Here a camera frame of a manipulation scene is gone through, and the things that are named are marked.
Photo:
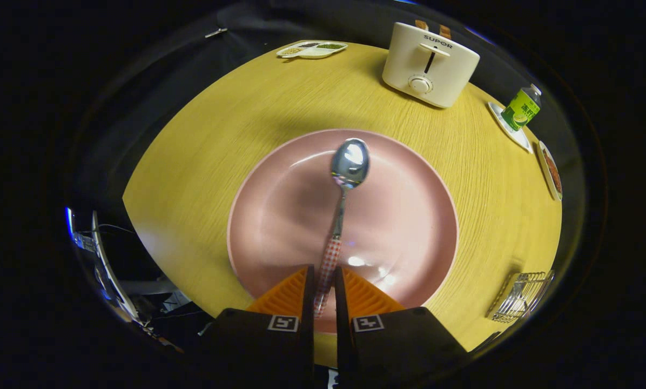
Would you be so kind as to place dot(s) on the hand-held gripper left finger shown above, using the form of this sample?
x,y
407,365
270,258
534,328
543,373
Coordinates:
x,y
308,297

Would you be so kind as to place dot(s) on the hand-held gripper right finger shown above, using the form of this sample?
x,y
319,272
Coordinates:
x,y
341,302

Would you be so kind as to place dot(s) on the pink plate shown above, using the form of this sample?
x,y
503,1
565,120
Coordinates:
x,y
398,216

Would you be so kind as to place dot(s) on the white laptop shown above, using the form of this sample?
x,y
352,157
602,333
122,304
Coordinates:
x,y
112,275

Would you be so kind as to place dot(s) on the silver usb hub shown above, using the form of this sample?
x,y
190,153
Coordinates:
x,y
85,242

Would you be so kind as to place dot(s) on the white coaster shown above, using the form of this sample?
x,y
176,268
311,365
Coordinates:
x,y
517,139

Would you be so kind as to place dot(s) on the white food plate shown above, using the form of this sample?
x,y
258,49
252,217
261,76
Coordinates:
x,y
544,173

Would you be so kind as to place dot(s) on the white divided seasoning dish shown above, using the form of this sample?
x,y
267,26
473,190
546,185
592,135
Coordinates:
x,y
312,50

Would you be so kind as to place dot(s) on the white toaster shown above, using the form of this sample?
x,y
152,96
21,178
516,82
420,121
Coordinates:
x,y
442,75

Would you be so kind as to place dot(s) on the brown meat piece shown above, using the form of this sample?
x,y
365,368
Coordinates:
x,y
553,173

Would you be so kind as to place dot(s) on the green label drink bottle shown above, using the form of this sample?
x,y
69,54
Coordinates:
x,y
520,111

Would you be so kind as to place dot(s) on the silver clip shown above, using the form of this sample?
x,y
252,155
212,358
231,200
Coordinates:
x,y
215,33

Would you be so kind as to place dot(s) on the bread slice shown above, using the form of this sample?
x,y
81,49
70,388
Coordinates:
x,y
445,31
421,25

